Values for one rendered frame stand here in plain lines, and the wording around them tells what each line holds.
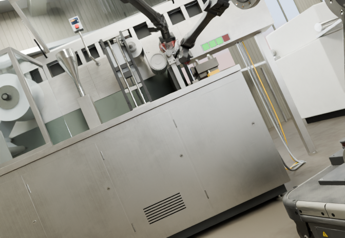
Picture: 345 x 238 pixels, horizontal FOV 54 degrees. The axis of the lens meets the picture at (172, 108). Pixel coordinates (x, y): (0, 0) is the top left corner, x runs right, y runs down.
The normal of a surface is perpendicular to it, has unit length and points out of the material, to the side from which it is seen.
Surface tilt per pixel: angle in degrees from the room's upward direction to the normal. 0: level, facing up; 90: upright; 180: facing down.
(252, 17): 90
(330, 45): 90
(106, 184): 90
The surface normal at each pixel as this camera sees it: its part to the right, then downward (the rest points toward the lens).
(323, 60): -0.84, 0.36
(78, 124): 0.02, -0.05
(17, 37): 0.35, -0.20
